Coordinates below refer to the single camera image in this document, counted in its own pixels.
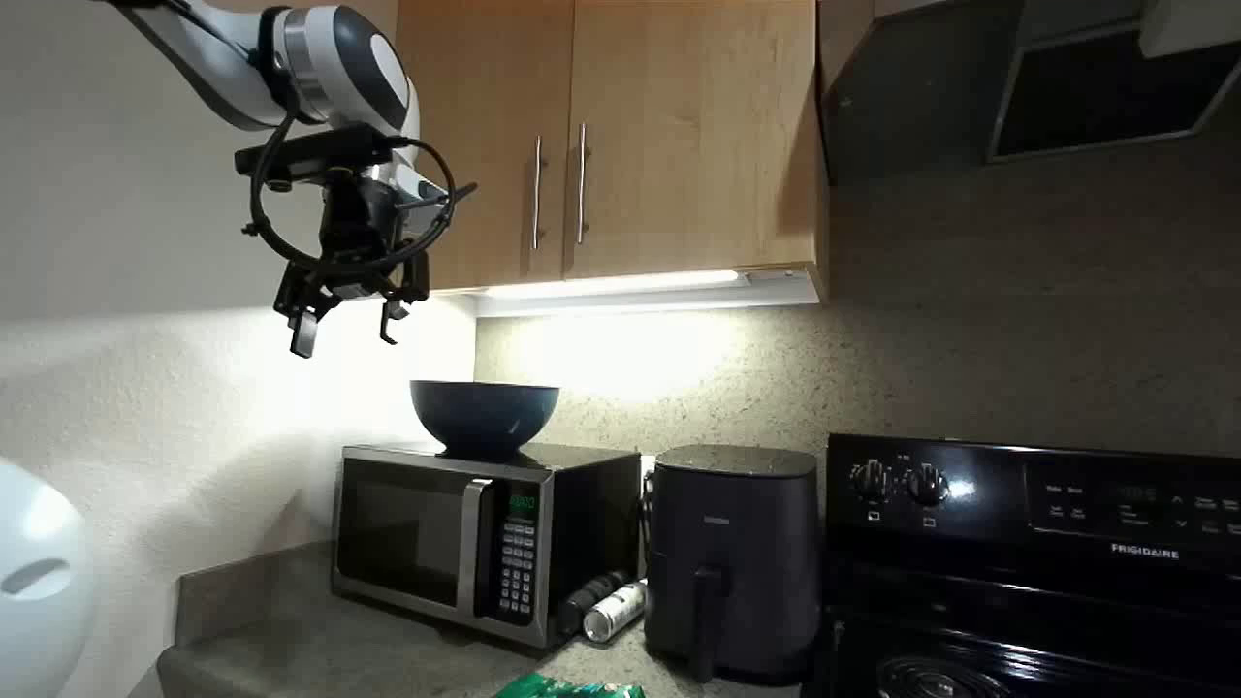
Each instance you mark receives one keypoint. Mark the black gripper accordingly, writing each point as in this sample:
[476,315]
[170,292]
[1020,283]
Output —
[371,234]

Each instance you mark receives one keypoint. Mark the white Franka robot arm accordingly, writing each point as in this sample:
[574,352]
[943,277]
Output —
[333,59]

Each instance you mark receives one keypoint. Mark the dark blue bowl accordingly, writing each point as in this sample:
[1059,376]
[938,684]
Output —
[481,416]

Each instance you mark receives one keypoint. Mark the black steel microwave oven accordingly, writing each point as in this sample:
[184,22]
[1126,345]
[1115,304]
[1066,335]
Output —
[413,529]

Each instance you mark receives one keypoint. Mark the wooden cabinet door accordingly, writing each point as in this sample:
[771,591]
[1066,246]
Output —
[488,142]
[699,129]

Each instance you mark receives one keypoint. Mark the under cabinet light strip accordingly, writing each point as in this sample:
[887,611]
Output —
[624,292]

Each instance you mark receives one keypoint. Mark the dark lying bottle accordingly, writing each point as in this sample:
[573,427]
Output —
[585,598]

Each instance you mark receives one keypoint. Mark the white lying bottle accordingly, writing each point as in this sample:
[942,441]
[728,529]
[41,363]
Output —
[613,611]

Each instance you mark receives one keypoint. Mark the green snack bag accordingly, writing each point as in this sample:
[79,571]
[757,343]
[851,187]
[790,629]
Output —
[565,686]

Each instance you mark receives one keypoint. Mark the black air fryer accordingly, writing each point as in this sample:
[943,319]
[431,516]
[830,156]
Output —
[730,556]

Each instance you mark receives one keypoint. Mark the black electric stove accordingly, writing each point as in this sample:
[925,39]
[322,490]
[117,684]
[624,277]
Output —
[1033,583]

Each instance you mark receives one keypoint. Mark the dark range hood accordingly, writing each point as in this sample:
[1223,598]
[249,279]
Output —
[1059,80]

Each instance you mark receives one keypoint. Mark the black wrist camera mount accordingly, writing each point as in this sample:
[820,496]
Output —
[311,151]

